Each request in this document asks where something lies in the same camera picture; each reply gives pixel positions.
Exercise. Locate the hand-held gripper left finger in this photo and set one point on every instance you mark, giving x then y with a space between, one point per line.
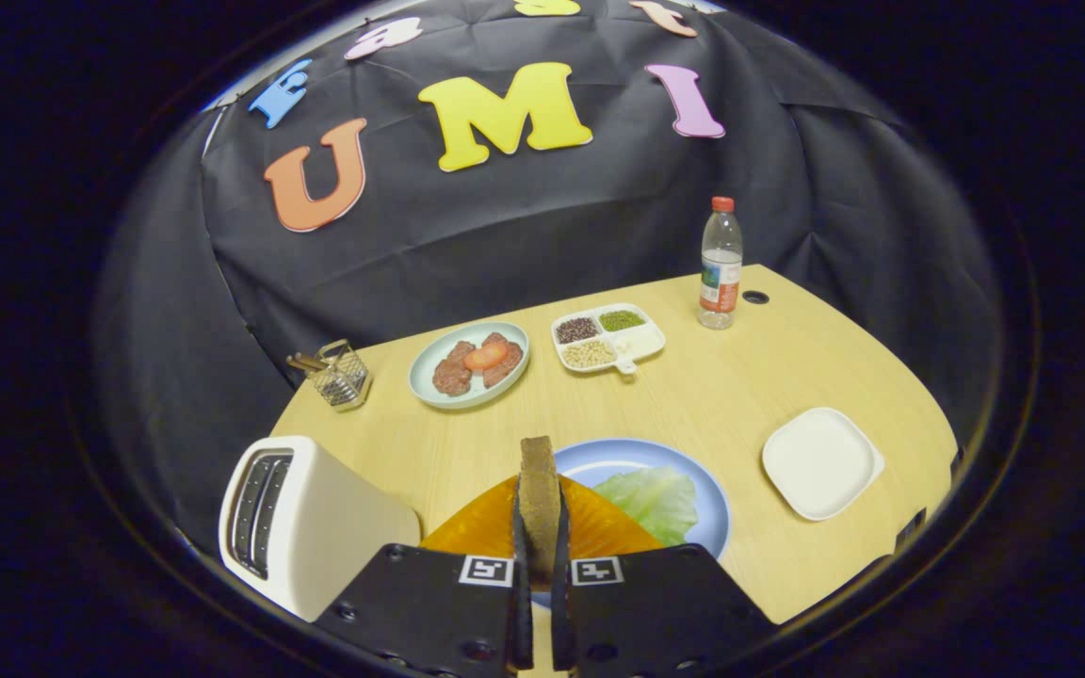
522 626

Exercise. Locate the brown toast bread slice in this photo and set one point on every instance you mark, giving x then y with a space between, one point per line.
540 508

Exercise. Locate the pale green round plate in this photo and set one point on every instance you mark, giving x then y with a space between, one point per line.
429 386

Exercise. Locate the clear bottle with red cap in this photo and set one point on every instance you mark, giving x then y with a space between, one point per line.
720 273

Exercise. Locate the black table grommet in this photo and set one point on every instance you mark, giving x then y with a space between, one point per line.
755 297

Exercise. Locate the red tomato slice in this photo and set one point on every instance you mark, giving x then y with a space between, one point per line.
486 356

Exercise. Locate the green beans pile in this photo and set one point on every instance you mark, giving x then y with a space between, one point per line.
622 320

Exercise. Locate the green lettuce leaf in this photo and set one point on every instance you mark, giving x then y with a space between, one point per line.
655 504

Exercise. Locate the brown meat piece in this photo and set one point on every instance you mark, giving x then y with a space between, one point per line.
505 363
451 375

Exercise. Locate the brown wooden chopstick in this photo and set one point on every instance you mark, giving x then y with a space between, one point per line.
302 365
310 359

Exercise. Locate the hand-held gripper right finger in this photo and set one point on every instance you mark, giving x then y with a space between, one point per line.
561 626

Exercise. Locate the beige beans pile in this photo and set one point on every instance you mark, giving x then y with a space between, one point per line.
589 353

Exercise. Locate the white divided dish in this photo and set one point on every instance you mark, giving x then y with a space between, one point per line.
641 344

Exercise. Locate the dark brown beans pile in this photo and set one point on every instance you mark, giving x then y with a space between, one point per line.
577 330

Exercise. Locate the blue round plate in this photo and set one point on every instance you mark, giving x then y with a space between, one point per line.
599 461

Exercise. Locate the white toaster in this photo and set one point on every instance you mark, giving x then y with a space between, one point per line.
345 537

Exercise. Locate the white square plate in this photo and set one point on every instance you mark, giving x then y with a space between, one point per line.
820 461

